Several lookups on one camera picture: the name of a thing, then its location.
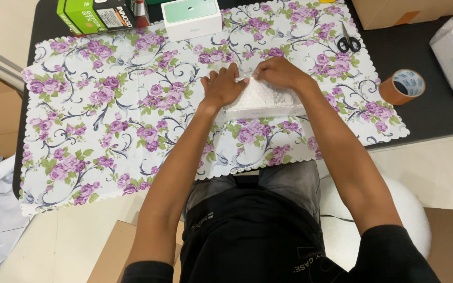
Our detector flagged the person's grey trousers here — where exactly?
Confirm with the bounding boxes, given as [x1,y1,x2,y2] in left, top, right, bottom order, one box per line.
[185,159,322,221]

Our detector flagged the brown packing tape roll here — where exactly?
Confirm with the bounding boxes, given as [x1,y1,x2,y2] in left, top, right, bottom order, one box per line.
[378,69,427,106]

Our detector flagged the bubble-wrapped white box with label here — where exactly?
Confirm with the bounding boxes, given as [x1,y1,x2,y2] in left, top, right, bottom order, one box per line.
[220,76,308,121]

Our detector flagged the red and white small box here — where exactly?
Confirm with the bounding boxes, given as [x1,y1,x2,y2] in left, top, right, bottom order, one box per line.
[132,0,151,28]

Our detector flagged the closed brown cardboard box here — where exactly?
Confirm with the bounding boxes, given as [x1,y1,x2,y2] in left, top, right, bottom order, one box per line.
[351,0,453,31]

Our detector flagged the green and black carton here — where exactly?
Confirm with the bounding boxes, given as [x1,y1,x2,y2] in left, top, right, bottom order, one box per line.
[56,0,139,37]

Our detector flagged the black scissors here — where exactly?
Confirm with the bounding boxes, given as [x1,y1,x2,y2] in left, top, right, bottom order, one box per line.
[337,21,362,54]

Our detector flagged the white phone box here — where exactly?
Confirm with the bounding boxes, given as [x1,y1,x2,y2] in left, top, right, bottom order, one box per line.
[161,0,223,43]

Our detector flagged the person's left hand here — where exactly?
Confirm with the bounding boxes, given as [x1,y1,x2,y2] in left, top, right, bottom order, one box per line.
[201,62,251,110]

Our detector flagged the purple floral tablecloth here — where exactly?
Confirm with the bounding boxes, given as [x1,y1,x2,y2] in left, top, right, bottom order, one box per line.
[19,0,410,217]

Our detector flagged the person's right hand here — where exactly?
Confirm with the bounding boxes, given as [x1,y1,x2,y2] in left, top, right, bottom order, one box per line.
[252,56,312,94]

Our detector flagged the open brown cardboard box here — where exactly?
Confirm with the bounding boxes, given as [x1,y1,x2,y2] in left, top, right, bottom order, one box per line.
[423,207,453,283]

